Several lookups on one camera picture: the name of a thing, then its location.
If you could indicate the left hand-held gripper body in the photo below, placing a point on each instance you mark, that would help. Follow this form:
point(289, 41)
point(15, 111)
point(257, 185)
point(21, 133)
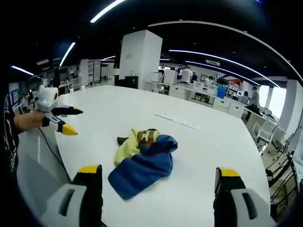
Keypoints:
point(46, 99)

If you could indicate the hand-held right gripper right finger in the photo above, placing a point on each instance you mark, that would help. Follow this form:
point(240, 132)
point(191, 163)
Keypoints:
point(236, 203)

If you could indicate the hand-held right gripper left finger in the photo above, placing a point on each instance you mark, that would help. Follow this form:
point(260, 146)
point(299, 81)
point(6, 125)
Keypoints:
point(71, 203)

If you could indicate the blue and yellow garment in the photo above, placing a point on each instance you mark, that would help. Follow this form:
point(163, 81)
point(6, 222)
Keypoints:
point(144, 170)

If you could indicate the person's left hand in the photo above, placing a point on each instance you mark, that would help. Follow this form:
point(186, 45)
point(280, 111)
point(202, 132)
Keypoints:
point(28, 120)

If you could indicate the ceiling light strip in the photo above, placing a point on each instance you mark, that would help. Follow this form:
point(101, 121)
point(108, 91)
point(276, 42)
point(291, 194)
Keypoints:
point(67, 54)
point(22, 70)
point(106, 10)

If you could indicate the person's dark printed shirt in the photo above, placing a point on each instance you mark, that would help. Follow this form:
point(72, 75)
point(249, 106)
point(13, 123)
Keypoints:
point(10, 142)

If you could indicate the black metal rack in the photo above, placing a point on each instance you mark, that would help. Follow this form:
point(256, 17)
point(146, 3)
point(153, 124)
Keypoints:
point(284, 175)

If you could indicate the black low cabinet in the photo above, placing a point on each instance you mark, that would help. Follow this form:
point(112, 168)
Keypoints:
point(131, 82)

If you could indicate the white mesh chair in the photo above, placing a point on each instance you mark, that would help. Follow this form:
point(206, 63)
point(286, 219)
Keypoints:
point(267, 130)

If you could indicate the white square pillar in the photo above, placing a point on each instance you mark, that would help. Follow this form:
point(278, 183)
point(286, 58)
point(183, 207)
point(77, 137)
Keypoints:
point(139, 59)

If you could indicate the white flat strip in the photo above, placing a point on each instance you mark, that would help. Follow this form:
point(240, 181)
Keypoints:
point(177, 121)

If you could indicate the white cabinet box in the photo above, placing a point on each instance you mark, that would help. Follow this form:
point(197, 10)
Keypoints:
point(170, 76)

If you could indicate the row of white drawer desks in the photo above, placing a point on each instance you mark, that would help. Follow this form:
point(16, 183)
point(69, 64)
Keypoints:
point(208, 99)

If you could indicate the blue storage bin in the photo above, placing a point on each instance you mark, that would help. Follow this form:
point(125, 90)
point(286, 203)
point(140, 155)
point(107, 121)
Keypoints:
point(221, 92)

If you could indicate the ceiling air vent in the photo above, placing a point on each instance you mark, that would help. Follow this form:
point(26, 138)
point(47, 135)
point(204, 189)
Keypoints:
point(212, 62)

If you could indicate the long curved ceiling light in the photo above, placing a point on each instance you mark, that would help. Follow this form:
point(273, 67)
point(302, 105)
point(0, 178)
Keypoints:
point(213, 58)

